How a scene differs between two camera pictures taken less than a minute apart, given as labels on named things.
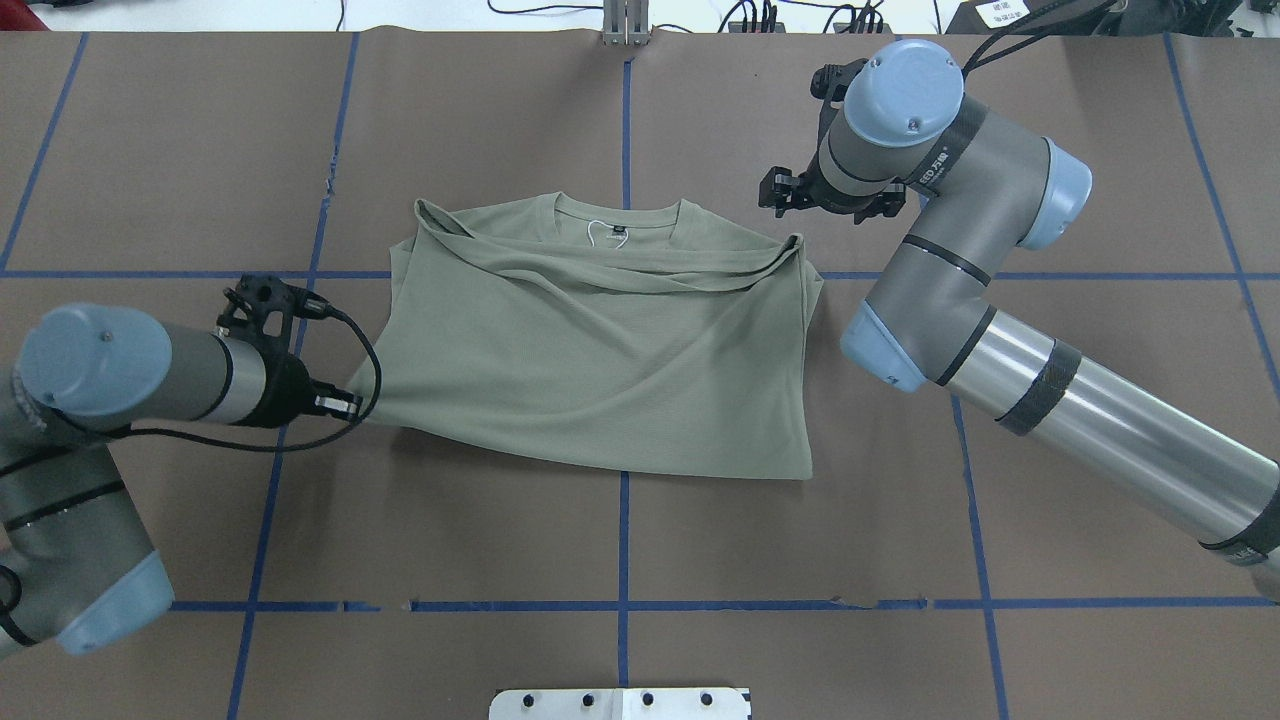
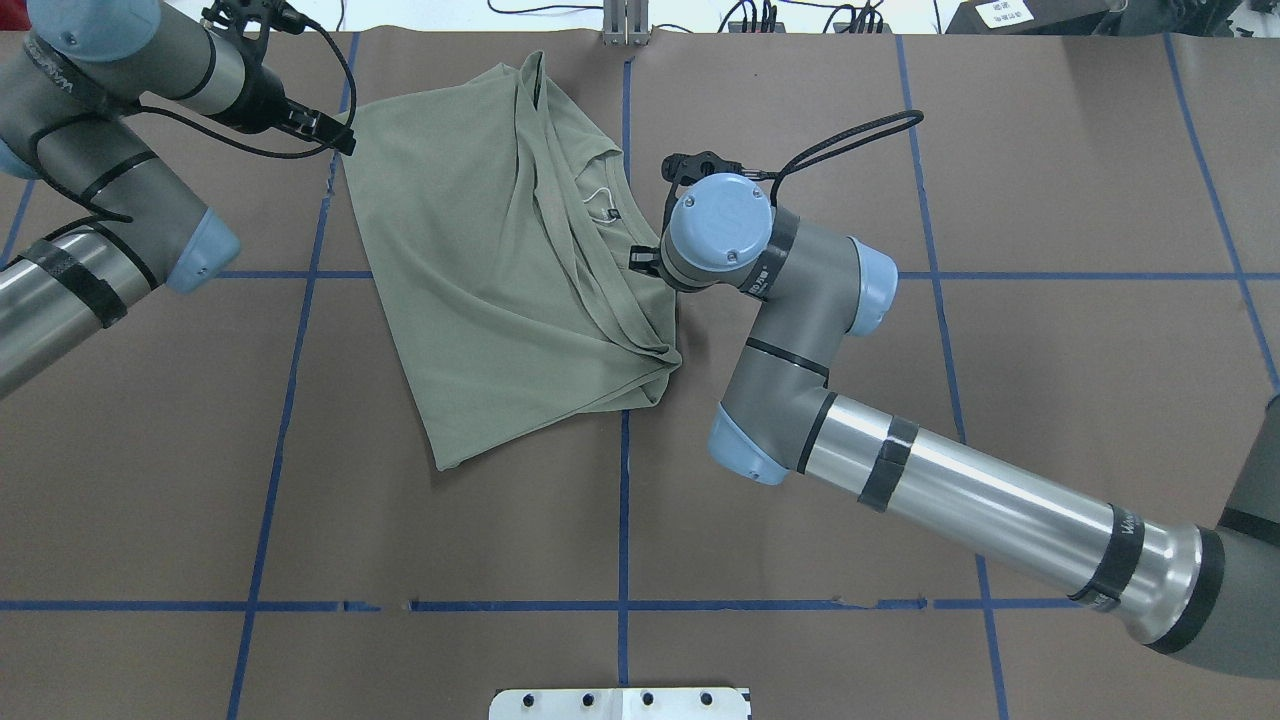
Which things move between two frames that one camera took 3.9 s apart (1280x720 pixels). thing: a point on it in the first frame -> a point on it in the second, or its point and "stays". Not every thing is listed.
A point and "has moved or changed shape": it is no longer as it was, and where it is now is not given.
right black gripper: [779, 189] -> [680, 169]
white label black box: [998, 12] stays
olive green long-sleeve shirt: [615, 334] has moved or changed shape
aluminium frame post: [626, 22] stays
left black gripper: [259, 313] -> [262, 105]
